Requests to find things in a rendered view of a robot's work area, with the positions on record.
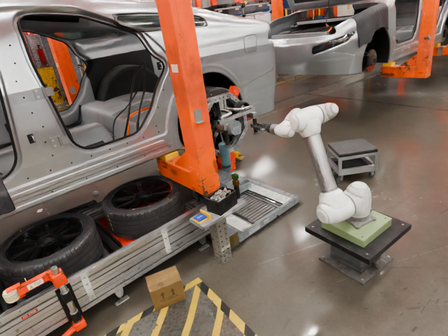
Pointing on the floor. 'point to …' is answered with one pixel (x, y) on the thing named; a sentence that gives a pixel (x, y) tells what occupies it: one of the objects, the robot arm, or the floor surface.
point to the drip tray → (80, 207)
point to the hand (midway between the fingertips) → (255, 125)
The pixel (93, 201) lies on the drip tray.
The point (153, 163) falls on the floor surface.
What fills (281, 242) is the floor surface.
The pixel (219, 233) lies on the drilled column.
